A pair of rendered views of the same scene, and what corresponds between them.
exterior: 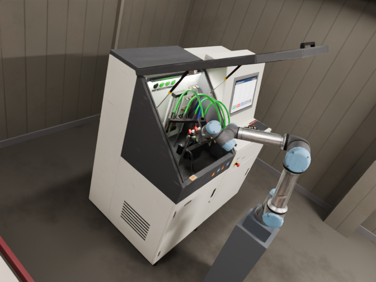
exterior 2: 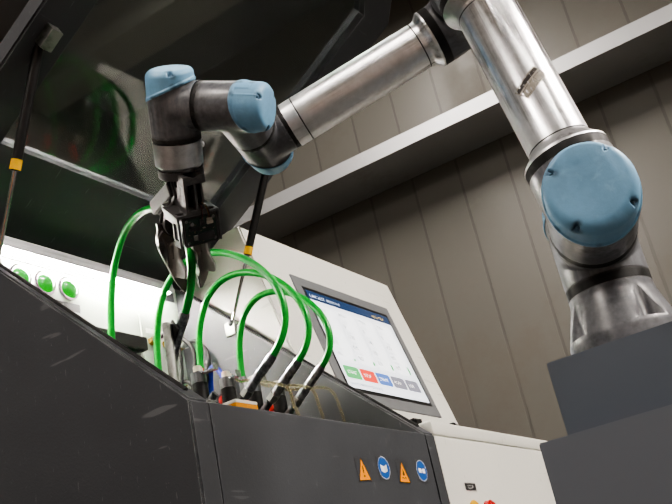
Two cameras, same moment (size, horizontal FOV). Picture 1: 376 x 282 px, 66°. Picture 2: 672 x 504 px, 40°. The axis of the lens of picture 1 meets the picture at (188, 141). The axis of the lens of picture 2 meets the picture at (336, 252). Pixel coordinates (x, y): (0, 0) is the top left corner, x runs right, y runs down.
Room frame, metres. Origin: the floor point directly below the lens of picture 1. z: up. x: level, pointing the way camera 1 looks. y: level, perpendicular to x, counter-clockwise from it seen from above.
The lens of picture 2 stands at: (0.21, -0.29, 0.62)
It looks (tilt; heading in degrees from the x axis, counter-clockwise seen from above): 23 degrees up; 0
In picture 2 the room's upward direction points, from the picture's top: 12 degrees counter-clockwise
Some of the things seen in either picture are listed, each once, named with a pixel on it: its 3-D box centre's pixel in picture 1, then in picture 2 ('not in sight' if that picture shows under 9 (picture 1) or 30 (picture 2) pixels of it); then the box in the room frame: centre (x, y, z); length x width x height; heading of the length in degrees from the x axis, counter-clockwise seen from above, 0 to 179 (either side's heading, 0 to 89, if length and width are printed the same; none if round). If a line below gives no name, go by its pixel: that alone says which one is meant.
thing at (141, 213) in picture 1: (165, 196); not in sight; (1.82, 0.02, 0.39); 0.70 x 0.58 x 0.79; 151
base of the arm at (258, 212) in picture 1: (268, 212); (618, 316); (1.44, -0.65, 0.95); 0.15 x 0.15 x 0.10
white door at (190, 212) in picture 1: (191, 214); not in sight; (1.69, -0.23, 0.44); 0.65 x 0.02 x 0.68; 151
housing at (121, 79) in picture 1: (167, 127); not in sight; (2.34, 0.23, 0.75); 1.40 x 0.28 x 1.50; 151
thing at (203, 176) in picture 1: (206, 174); (333, 472); (1.70, -0.22, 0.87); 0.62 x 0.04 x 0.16; 151
